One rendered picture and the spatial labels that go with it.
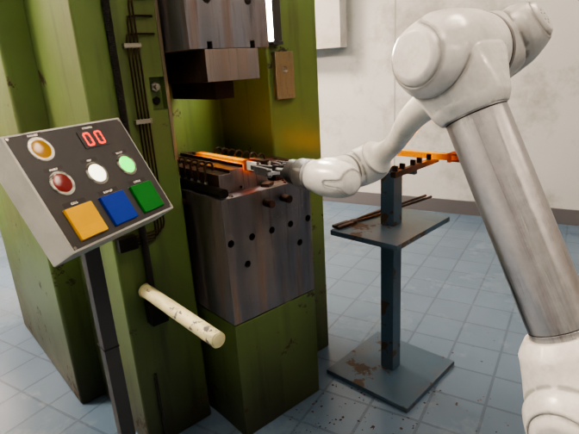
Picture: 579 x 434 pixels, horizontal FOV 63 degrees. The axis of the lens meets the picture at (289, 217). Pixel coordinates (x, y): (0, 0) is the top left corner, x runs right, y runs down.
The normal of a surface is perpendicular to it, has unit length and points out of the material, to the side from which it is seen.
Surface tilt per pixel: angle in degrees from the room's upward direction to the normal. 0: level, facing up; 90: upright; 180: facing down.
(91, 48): 90
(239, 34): 90
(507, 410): 0
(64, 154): 60
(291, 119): 90
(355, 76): 90
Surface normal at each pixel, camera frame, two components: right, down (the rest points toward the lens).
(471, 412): -0.06, -0.95
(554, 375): -0.77, -0.01
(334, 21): -0.51, 0.29
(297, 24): 0.66, 0.19
